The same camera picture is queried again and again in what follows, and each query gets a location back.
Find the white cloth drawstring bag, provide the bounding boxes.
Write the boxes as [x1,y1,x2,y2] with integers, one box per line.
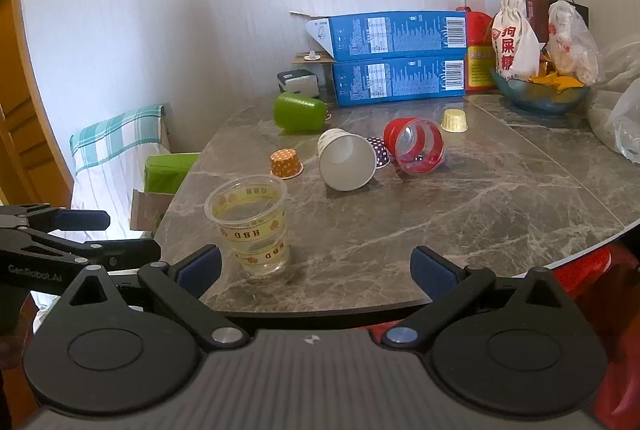
[489,0,541,82]

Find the green box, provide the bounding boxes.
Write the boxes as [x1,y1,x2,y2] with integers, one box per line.
[143,152,201,196]

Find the orange dotted cupcake liner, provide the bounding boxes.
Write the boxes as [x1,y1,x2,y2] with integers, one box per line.
[269,149,305,180]

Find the white paper cup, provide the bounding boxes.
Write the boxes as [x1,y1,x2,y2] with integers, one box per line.
[317,128,377,191]

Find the gold cupcake liner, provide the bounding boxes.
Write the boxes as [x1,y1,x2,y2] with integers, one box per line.
[441,108,470,134]

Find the white cushioned chair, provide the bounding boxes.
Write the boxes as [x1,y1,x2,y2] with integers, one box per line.
[69,130,172,242]

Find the wooden door frame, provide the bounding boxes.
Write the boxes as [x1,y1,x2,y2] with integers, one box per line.
[0,0,72,207]

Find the red plastic bottle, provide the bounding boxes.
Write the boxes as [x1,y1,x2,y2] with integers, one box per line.
[464,9,497,94]

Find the blue glass bowl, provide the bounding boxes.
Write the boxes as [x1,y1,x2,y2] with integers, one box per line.
[489,69,594,117]

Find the red transparent plastic cup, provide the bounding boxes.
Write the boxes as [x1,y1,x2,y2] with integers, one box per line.
[383,117,446,176]

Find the dark dotted cupcake liner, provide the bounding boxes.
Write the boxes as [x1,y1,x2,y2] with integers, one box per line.
[366,136,392,170]

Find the green plastic cup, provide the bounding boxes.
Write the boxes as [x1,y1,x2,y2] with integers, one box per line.
[272,91,329,135]

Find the clear printed plastic cup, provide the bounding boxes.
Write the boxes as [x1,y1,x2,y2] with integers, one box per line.
[204,175,291,279]

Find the flat brown cardboard piece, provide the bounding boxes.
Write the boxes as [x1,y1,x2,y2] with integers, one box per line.
[291,51,337,66]

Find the black paper bag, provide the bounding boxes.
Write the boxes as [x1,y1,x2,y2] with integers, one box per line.
[519,0,590,44]

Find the brown cardboard box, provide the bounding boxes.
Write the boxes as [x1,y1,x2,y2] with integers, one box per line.
[129,189,169,234]

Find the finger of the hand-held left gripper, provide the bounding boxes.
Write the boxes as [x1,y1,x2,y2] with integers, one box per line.
[0,203,111,232]
[0,229,162,270]

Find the red plastic stool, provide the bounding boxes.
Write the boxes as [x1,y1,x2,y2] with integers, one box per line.
[549,234,640,430]

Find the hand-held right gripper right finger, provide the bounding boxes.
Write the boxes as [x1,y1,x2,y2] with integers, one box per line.
[382,246,582,351]

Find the orange snack packets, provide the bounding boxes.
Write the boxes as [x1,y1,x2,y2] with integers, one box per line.
[529,60,587,94]

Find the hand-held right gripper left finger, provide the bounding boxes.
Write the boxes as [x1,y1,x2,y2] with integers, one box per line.
[59,244,251,354]

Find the plastic bag with food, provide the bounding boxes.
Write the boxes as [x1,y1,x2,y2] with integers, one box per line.
[542,0,601,86]

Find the blue cardboard box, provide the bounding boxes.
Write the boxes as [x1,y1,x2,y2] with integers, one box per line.
[289,11,469,62]
[331,55,467,108]

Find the teal plaid towel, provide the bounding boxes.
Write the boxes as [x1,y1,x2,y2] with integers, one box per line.
[68,104,166,171]

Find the clear crumpled plastic bag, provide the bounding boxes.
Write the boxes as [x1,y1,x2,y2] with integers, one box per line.
[587,29,640,157]

